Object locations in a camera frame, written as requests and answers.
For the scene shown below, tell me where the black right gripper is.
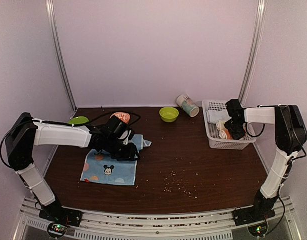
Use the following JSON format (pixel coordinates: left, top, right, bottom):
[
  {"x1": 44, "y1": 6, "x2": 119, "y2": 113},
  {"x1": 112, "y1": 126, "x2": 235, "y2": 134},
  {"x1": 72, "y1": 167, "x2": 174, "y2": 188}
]
[{"x1": 224, "y1": 118, "x2": 247, "y2": 142}]

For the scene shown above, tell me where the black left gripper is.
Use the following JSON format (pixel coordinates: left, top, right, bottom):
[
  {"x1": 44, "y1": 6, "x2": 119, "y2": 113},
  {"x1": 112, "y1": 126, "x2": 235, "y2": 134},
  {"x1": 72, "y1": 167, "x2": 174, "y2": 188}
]
[{"x1": 105, "y1": 136, "x2": 141, "y2": 162}]

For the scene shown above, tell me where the orange bunny towel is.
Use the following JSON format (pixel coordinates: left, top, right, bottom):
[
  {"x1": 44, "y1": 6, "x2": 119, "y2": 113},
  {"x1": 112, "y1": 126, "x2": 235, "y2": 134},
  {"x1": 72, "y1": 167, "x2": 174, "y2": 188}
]
[{"x1": 219, "y1": 128, "x2": 233, "y2": 140}]

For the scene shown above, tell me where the white perforated plastic basket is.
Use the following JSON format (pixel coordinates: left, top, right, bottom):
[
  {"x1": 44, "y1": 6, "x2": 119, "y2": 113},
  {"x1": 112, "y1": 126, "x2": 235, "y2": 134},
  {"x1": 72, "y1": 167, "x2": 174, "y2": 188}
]
[{"x1": 202, "y1": 100, "x2": 257, "y2": 150}]

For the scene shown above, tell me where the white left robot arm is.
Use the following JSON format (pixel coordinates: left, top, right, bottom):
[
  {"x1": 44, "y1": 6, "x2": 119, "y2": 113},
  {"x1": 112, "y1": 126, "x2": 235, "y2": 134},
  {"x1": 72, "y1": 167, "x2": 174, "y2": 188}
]
[{"x1": 0, "y1": 112, "x2": 140, "y2": 222}]

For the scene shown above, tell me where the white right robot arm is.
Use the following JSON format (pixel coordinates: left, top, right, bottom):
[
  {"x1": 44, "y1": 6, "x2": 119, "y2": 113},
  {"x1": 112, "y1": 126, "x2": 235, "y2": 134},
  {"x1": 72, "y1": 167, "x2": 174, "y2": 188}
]
[{"x1": 224, "y1": 99, "x2": 307, "y2": 221}]

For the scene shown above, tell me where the rolled green yellow towel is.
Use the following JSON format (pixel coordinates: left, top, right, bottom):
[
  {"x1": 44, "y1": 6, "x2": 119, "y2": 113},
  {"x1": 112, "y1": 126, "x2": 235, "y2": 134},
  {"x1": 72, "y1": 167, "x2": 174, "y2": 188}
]
[{"x1": 216, "y1": 120, "x2": 227, "y2": 131}]

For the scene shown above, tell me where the red patterned ceramic bowl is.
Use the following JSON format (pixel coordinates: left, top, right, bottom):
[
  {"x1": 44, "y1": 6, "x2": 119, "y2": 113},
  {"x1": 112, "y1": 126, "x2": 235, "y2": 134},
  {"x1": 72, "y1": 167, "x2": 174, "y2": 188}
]
[{"x1": 110, "y1": 112, "x2": 131, "y2": 125}]

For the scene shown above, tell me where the light blue folded towel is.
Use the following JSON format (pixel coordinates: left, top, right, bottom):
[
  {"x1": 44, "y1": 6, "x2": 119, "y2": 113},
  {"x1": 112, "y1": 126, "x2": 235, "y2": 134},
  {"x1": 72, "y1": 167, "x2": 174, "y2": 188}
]
[{"x1": 206, "y1": 110, "x2": 231, "y2": 124}]

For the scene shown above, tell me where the blue mickey dotted towel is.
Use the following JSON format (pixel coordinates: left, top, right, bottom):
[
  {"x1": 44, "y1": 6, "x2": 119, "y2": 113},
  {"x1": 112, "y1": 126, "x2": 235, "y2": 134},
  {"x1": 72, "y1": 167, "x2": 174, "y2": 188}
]
[{"x1": 80, "y1": 149, "x2": 138, "y2": 186}]

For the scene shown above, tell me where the green plastic plate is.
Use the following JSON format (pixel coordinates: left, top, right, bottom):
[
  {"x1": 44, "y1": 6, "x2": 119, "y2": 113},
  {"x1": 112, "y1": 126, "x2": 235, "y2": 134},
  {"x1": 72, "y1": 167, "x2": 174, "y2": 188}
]
[{"x1": 68, "y1": 116, "x2": 89, "y2": 125}]

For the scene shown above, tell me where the tall illustrated ceramic cup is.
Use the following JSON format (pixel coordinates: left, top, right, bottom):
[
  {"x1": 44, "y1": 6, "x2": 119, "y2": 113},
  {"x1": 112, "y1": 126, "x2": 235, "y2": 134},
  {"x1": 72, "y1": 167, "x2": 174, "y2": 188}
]
[{"x1": 176, "y1": 94, "x2": 200, "y2": 118}]

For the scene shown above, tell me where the green plastic bowl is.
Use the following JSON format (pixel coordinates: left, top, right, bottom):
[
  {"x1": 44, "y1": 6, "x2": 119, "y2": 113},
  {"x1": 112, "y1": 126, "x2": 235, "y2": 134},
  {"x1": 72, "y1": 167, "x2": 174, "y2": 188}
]
[{"x1": 159, "y1": 107, "x2": 179, "y2": 123}]

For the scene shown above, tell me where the right circuit board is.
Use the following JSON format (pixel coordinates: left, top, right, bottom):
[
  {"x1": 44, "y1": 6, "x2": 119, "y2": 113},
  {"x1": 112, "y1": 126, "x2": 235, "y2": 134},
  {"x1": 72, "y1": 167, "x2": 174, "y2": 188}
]
[{"x1": 248, "y1": 222, "x2": 269, "y2": 238}]

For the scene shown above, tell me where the circuit board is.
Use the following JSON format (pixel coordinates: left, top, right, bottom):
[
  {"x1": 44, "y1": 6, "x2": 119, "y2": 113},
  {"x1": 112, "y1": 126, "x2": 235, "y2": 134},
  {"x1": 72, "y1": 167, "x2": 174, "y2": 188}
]
[
  {"x1": 47, "y1": 222, "x2": 69, "y2": 239},
  {"x1": 248, "y1": 222, "x2": 269, "y2": 238}
]

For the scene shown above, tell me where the left circuit board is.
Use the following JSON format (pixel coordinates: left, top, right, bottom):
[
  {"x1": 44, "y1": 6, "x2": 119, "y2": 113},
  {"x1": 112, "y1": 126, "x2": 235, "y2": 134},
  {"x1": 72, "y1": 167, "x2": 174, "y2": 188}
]
[{"x1": 47, "y1": 222, "x2": 69, "y2": 239}]

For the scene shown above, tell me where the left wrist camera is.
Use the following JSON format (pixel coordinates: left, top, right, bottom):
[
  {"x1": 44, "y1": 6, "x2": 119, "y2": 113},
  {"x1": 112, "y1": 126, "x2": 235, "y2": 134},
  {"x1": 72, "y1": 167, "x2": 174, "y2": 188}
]
[{"x1": 120, "y1": 129, "x2": 135, "y2": 145}]

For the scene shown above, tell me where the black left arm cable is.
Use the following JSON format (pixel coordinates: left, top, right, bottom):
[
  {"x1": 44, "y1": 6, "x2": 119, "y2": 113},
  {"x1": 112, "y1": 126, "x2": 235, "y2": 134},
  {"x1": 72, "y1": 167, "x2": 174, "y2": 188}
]
[{"x1": 0, "y1": 111, "x2": 142, "y2": 131}]

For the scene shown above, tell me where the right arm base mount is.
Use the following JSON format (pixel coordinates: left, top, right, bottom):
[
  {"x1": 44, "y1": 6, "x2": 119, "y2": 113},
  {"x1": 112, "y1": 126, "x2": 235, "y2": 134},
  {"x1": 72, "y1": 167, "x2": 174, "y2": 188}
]
[{"x1": 233, "y1": 191, "x2": 279, "y2": 226}]

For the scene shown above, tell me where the front aluminium rail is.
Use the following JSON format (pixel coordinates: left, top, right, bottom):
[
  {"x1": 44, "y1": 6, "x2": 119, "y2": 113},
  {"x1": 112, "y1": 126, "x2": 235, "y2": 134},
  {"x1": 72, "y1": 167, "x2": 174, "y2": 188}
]
[{"x1": 13, "y1": 197, "x2": 302, "y2": 240}]

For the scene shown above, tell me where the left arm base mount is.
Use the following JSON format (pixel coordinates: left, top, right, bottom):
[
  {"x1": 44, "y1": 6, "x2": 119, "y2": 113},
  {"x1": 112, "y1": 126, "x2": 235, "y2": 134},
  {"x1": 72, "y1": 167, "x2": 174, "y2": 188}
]
[{"x1": 39, "y1": 200, "x2": 83, "y2": 227}]

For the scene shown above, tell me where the right aluminium frame post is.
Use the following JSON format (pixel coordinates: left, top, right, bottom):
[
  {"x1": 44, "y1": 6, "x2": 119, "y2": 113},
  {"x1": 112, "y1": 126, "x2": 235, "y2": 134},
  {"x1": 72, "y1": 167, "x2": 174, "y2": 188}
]
[{"x1": 238, "y1": 0, "x2": 267, "y2": 105}]

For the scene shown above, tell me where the aluminium frame post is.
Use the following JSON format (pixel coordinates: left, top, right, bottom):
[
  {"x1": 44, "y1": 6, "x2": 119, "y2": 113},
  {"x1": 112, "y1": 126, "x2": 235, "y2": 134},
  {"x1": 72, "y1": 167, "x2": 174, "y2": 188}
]
[
  {"x1": 238, "y1": 0, "x2": 267, "y2": 105},
  {"x1": 45, "y1": 0, "x2": 78, "y2": 112}
]

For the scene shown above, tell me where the left aluminium frame post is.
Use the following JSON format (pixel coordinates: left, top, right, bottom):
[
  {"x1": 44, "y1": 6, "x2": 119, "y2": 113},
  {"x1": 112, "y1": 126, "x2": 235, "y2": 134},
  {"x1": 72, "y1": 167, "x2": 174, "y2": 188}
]
[{"x1": 45, "y1": 0, "x2": 78, "y2": 112}]

